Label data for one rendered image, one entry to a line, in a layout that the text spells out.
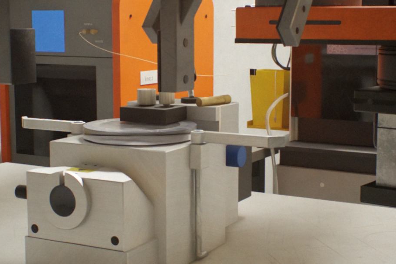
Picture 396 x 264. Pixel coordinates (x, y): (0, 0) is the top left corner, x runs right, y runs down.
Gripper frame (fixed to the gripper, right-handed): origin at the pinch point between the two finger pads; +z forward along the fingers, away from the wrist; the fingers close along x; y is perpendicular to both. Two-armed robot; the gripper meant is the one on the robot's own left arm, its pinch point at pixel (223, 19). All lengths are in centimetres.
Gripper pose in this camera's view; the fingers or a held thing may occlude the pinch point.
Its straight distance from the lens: 74.2
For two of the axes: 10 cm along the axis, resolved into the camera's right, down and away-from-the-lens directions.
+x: 8.8, 0.7, -4.6
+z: -3.0, 8.4, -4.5
